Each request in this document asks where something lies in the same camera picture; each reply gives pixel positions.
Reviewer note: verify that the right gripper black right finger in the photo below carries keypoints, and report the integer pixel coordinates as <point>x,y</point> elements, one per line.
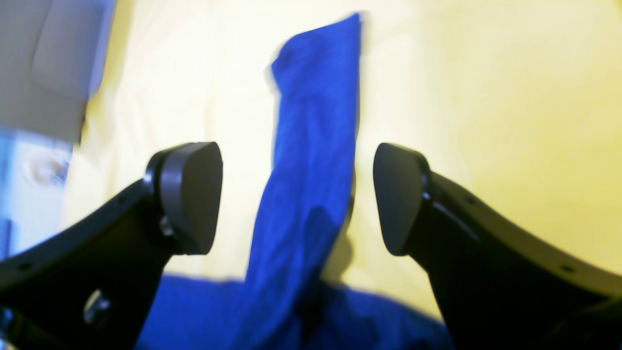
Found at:
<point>497,286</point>

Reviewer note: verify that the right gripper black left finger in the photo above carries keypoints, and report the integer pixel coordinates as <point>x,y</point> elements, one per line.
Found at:
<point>91,287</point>

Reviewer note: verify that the blue long-sleeve T-shirt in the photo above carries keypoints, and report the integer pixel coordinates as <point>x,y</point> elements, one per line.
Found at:
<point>283,304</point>

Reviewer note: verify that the clear tape roll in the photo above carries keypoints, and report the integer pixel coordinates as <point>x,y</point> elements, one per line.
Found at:
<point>46,168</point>

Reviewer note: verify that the yellow table cloth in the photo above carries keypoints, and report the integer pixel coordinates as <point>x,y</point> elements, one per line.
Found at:
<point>518,101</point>

